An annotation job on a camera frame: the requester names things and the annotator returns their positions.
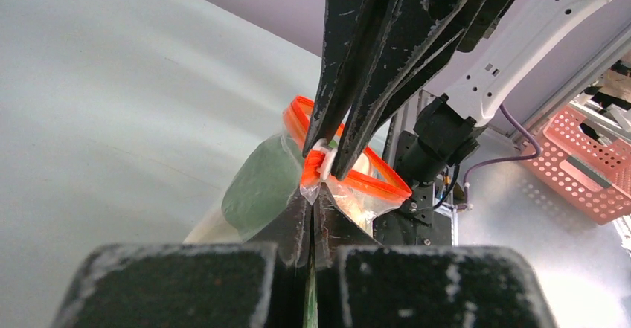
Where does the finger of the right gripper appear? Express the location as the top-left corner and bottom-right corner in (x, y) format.
(303, 0), (390, 155)
(330, 0), (486, 179)

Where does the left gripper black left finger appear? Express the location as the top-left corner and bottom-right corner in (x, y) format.
(52, 194), (312, 327)

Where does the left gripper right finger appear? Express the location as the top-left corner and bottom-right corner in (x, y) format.
(313, 187), (557, 327)

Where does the green bok choy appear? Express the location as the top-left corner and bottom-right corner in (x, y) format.
(221, 132), (304, 240)

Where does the clear zip top bag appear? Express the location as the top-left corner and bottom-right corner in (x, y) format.
(185, 96), (411, 243)

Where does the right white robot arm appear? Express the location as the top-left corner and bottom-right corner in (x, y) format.
(303, 0), (613, 186)

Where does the pink perforated basket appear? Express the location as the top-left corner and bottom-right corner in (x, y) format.
(523, 106), (630, 225)

